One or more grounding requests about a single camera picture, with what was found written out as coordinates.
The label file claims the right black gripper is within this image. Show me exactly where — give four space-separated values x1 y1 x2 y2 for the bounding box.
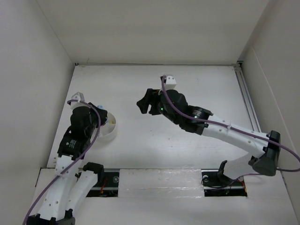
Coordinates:
136 88 180 125

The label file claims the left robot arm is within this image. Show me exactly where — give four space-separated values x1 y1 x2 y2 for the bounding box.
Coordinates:
23 100 108 225

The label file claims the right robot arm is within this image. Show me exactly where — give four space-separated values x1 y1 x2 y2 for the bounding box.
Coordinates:
136 89 280 185

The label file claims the white divided round container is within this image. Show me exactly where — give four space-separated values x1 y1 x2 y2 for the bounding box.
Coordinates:
93 112 118 149

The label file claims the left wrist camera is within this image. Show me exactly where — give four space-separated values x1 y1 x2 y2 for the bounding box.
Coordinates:
67 92 84 110

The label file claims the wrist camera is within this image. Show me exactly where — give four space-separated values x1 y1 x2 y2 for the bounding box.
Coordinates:
67 92 84 110
160 74 177 90

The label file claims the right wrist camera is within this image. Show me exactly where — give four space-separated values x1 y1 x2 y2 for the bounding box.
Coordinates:
160 74 177 90

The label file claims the aluminium rail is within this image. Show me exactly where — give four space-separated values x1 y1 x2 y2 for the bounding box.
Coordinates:
232 61 262 132

